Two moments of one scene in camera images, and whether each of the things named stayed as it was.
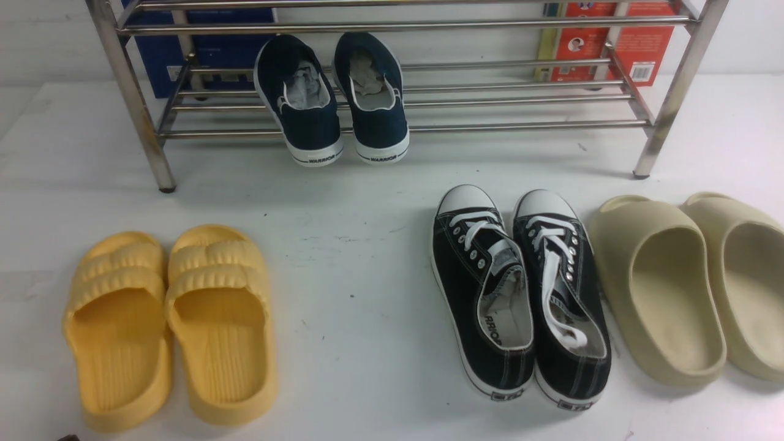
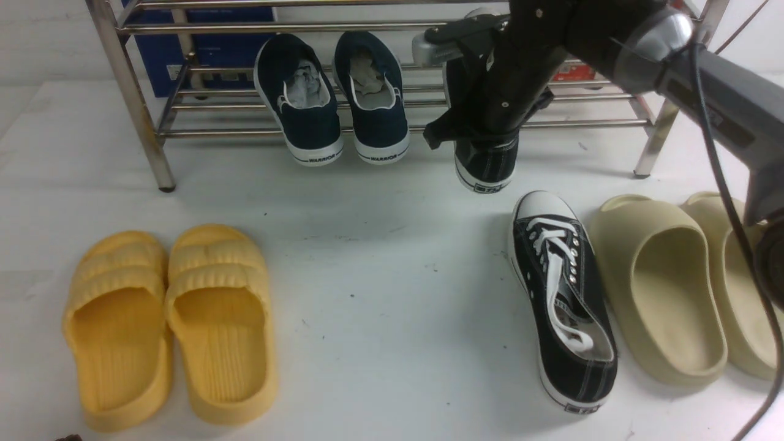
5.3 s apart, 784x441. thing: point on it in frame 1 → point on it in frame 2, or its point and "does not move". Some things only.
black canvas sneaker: [483, 277] → [482, 165]
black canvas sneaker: [565, 299] does not move
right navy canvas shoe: [368, 71] does not move
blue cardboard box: [164, 63] does not move
